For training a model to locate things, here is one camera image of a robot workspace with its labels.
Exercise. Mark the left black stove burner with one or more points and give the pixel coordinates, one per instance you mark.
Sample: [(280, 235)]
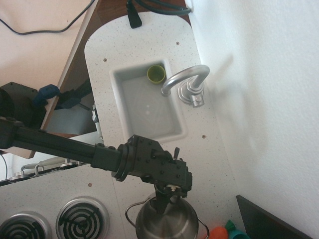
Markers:
[(26, 225)]

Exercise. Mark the green plastic cup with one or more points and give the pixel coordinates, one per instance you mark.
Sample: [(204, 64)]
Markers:
[(156, 74)]

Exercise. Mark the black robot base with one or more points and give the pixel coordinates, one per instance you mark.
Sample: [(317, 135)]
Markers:
[(16, 102)]

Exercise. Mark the white toy sink basin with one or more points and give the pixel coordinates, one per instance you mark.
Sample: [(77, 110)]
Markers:
[(142, 109)]

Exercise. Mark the dark wooden board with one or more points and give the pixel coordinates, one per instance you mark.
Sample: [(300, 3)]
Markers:
[(260, 224)]

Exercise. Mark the stainless steel pot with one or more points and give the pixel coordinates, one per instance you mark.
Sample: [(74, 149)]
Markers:
[(179, 220)]

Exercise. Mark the black stove burner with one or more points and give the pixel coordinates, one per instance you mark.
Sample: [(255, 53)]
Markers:
[(83, 218), (26, 225)]

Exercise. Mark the orange toy carrot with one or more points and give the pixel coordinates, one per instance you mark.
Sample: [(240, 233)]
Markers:
[(218, 233)]

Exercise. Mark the grey oven handle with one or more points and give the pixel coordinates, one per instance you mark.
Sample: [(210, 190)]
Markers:
[(60, 163)]

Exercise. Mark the right black stove burner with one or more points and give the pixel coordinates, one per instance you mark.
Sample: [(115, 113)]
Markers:
[(83, 218)]

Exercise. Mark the teal plastic toy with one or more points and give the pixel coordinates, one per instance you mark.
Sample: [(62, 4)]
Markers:
[(234, 233)]

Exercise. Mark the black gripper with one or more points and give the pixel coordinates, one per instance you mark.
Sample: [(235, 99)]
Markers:
[(165, 190)]

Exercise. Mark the silver toy faucet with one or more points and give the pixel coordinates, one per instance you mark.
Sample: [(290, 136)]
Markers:
[(191, 86)]

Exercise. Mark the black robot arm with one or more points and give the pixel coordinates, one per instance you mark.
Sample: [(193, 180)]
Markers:
[(139, 156)]

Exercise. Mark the blue clamp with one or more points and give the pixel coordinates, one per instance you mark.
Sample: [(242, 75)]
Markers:
[(66, 100)]

